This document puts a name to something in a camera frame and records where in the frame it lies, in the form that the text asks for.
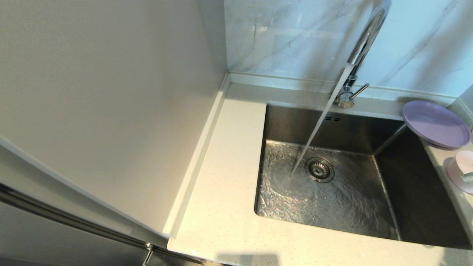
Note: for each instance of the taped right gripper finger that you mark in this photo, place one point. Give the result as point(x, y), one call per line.
point(468, 177)

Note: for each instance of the purple plastic plate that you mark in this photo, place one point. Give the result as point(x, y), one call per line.
point(436, 123)

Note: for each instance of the chrome gooseneck faucet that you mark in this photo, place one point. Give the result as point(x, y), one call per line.
point(366, 37)

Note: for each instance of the stainless steel sink basin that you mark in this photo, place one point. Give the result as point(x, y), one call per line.
point(288, 125)

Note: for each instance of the pink plastic cup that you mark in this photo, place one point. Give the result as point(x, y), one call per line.
point(462, 162)

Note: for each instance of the round metal drain strainer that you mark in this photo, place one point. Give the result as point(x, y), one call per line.
point(319, 170)

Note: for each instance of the white tall cabinet side panel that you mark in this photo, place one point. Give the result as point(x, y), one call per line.
point(111, 92)

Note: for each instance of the grey lower cabinet door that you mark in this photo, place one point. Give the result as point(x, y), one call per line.
point(55, 244)

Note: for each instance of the grey cabinet door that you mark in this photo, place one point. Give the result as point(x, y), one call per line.
point(55, 244)
point(37, 173)

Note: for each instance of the grey upper cabinet door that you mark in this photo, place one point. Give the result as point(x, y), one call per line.
point(37, 173)

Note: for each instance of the metal door trim rail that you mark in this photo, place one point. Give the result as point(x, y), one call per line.
point(55, 210)

